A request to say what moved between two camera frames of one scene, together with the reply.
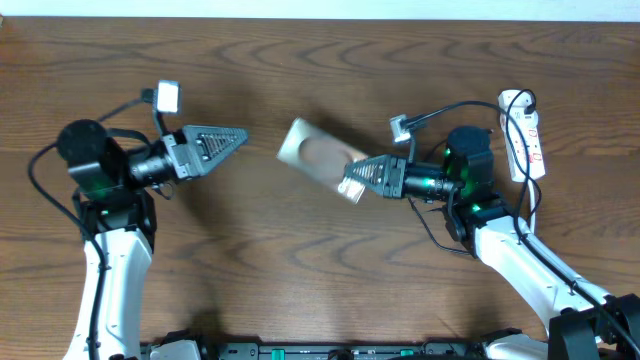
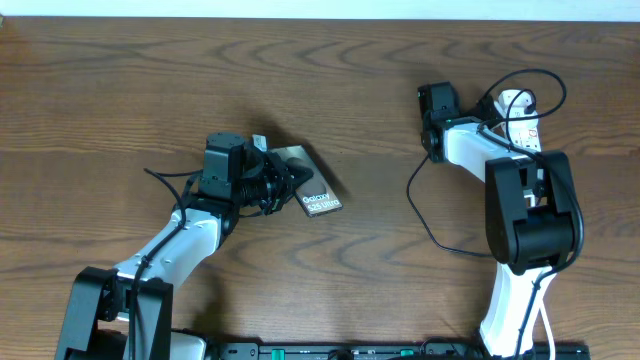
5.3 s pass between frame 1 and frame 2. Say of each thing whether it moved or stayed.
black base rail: stayed
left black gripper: moved
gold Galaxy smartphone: moved
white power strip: stayed
